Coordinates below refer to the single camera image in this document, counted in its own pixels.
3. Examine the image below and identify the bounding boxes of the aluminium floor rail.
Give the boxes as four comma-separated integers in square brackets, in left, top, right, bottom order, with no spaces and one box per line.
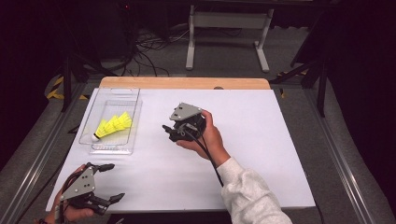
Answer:
[303,88,379,224]
[0,82,92,224]

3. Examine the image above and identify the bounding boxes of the hand-held gripper cable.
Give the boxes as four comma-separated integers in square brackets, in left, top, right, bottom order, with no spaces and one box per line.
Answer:
[183,122,225,188]
[53,171,79,224]

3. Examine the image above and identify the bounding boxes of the person's left hand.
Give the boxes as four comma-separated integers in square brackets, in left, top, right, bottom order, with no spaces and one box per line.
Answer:
[45,164,96,223]

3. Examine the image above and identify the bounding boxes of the left hand-held gripper cable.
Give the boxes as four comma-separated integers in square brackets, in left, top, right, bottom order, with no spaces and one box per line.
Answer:
[53,171,79,224]

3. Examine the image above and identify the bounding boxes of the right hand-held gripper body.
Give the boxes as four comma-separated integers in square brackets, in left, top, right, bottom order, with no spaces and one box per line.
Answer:
[167,102,207,143]

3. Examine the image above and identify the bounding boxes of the black floor cables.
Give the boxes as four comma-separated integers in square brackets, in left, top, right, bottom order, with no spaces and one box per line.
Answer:
[122,26,191,77]

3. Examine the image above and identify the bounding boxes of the black tripod stand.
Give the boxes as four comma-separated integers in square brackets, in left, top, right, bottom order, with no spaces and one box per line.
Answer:
[60,52,118,114]
[270,59,329,119]

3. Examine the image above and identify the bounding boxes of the clear plastic tray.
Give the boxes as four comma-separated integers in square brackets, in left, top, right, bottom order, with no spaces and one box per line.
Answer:
[78,87,144,156]

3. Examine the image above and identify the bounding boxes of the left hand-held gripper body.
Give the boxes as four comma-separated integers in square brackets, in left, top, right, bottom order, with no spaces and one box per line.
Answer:
[59,161,110,217]

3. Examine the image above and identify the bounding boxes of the right hand-held gripper cable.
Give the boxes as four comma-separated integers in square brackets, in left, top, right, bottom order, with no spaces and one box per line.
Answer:
[183,122,225,188]

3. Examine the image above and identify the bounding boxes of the yellow black floor tape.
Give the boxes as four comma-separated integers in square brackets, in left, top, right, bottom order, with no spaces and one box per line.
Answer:
[46,76,90,101]

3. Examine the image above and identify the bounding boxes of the desk with grey metal legs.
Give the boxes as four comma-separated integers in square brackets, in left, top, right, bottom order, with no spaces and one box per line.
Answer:
[185,4,276,73]

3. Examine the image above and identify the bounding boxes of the person's right hand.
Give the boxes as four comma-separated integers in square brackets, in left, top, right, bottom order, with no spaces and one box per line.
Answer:
[176,109,232,167]

